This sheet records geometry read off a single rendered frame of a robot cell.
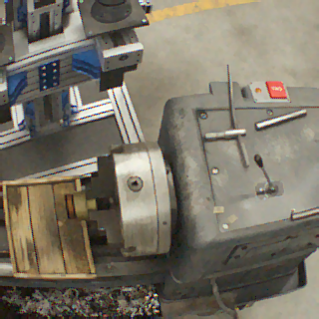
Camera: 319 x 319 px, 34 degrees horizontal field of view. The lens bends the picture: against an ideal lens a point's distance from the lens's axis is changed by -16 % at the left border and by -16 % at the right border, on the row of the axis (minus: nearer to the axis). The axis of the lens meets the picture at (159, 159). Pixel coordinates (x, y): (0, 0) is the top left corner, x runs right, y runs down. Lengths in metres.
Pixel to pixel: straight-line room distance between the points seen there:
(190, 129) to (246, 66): 1.81
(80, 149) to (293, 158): 1.34
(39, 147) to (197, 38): 1.23
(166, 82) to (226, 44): 0.50
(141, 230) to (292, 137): 0.50
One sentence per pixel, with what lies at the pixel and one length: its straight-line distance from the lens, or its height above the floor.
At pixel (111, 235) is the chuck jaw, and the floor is 1.12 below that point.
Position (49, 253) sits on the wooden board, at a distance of 1.79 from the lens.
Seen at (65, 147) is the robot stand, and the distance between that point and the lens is 2.70.
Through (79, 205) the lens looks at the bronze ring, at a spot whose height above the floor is 1.12.
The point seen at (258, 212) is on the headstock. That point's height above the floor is 1.25.
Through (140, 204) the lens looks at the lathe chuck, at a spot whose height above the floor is 1.22.
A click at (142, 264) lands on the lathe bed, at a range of 1.81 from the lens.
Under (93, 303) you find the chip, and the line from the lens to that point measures 2.05.
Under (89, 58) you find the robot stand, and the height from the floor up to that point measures 1.03.
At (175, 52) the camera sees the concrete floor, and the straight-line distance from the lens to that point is 3.29.
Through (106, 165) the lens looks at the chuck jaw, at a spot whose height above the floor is 1.19.
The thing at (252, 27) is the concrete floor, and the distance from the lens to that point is 3.58.
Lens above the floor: 2.59
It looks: 63 degrees down
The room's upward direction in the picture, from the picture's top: 12 degrees clockwise
